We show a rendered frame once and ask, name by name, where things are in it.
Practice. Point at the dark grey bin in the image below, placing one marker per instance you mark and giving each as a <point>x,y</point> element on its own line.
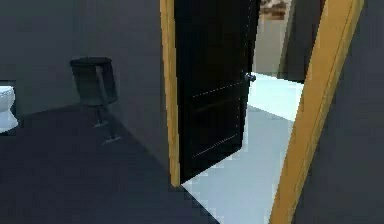
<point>93,81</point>

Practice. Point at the brown framed wall picture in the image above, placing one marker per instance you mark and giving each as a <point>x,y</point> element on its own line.
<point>274,8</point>

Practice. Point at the yellow wooden door frame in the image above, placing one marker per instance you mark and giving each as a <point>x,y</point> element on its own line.
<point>169,100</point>

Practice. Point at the white toilet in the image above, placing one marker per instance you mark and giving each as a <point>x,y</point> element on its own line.
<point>6,106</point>

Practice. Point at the black room door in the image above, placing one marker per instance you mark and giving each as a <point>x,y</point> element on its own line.
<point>213,86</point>

